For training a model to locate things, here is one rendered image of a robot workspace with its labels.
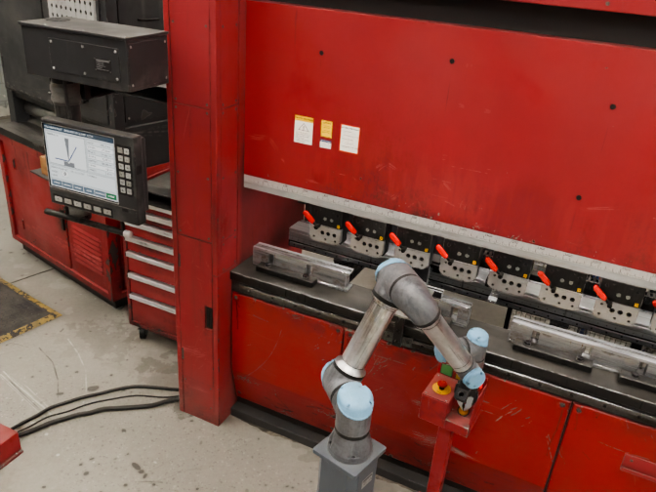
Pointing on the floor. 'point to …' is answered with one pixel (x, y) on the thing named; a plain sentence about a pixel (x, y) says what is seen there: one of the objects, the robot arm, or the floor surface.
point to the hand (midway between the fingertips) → (463, 409)
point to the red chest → (151, 269)
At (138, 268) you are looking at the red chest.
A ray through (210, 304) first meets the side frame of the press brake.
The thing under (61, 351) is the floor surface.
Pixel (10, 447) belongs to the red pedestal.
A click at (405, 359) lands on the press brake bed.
